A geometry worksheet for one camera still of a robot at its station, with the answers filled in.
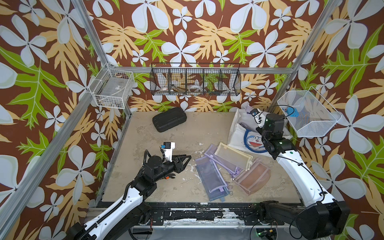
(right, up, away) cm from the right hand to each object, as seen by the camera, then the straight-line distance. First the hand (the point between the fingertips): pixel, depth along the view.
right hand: (271, 118), depth 75 cm
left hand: (-42, -19, -3) cm, 46 cm away
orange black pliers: (-54, -34, +13) cm, 65 cm away
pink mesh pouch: (-4, -35, +10) cm, 37 cm away
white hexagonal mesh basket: (+25, +2, +7) cm, 25 cm away
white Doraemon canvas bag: (-11, -9, +9) cm, 17 cm away
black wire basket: (-39, +27, +21) cm, 51 cm away
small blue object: (+17, +5, +11) cm, 21 cm away
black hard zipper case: (-58, +1, +33) cm, 66 cm away
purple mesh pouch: (-29, -20, +22) cm, 41 cm away
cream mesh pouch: (-13, -23, +20) cm, 34 cm away
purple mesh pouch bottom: (-28, -38, +6) cm, 48 cm away
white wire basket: (-88, +19, +11) cm, 91 cm away
